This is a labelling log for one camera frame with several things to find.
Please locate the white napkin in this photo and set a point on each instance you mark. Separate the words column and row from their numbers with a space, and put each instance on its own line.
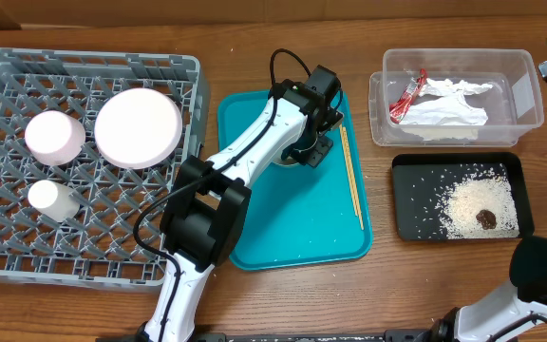
column 443, row 102

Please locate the black plastic tray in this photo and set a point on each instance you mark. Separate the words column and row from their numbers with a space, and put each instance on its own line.
column 407, row 168

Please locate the white rice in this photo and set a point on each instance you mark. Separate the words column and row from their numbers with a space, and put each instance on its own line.
column 454, row 195

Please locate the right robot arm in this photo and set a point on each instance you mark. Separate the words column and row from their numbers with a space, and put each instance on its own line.
column 515, row 307

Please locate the large white plate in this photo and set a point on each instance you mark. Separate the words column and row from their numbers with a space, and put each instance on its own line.
column 138, row 128

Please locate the clear plastic bin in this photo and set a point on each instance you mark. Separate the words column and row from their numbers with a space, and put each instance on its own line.
column 513, row 105

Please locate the teal plastic tray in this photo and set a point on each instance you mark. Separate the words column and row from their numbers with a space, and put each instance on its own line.
column 301, row 215

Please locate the grey saucer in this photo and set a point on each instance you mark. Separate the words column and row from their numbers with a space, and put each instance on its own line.
column 286, row 163

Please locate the red snack wrapper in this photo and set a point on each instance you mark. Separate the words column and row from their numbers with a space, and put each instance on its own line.
column 399, row 109

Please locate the wooden chopstick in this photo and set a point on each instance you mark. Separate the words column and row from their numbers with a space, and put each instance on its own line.
column 349, row 166
column 355, row 190

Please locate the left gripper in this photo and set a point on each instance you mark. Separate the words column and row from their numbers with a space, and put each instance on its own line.
column 314, row 154

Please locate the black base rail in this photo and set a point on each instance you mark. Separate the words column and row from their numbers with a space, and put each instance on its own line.
column 402, row 335

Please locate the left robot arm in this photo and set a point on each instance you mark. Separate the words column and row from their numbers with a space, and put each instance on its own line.
column 205, row 211

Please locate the brown food scrap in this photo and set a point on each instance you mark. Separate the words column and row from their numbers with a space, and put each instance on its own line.
column 486, row 219

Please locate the grey dish rack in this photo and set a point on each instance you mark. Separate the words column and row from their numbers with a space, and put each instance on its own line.
column 97, row 247

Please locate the white cup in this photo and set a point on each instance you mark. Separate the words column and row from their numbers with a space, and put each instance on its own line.
column 53, row 200

